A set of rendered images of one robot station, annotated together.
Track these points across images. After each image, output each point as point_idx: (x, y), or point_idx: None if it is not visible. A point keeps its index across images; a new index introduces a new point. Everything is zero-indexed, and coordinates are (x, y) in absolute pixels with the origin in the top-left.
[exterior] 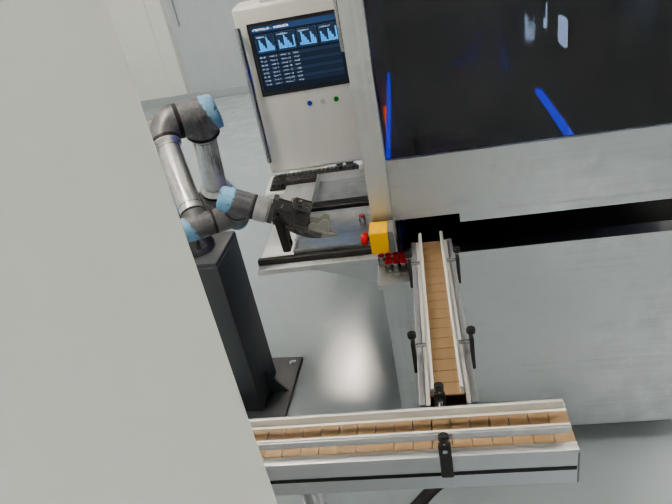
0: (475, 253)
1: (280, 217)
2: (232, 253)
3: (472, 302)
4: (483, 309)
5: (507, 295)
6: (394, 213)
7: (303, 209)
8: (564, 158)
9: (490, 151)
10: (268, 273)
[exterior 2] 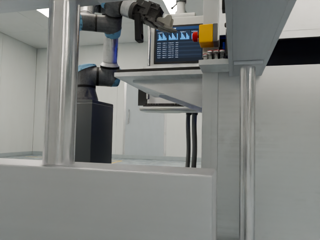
0: (280, 67)
1: (139, 12)
2: (106, 112)
3: (275, 115)
4: (284, 124)
5: (306, 111)
6: (220, 29)
7: (156, 5)
8: None
9: None
10: (121, 75)
